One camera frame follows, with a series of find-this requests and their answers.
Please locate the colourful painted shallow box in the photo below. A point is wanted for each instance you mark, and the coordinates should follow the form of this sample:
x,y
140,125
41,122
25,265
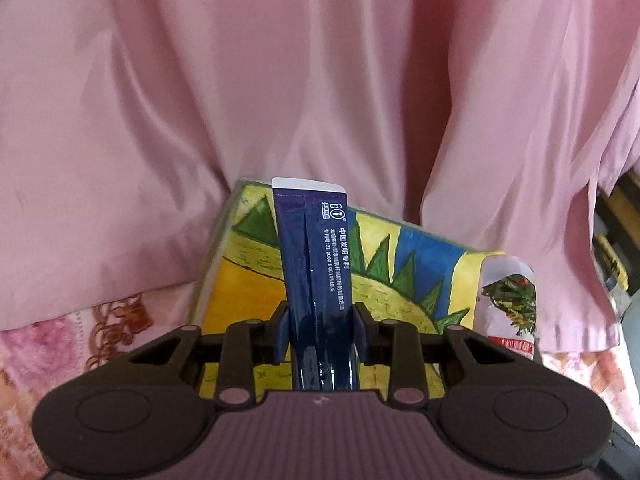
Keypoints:
x,y
240,290

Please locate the dark blue snack packet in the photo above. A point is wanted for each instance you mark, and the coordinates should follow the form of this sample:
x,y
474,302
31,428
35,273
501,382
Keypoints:
x,y
310,260

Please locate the dark wooden furniture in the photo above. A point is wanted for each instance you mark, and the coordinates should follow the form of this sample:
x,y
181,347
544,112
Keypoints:
x,y
617,210

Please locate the large pink satin curtain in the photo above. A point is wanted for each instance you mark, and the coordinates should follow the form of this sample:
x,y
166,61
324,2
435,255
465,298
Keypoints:
x,y
200,110

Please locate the white vegetable print snack packet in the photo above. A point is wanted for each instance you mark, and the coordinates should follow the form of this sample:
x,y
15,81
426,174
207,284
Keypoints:
x,y
505,305

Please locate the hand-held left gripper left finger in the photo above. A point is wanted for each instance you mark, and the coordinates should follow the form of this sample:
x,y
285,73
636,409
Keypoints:
x,y
281,336

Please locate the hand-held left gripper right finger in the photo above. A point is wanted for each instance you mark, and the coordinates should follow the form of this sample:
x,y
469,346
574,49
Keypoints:
x,y
361,337

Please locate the pink floral bedsheet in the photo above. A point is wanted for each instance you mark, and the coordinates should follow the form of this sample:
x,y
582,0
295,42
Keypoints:
x,y
30,360

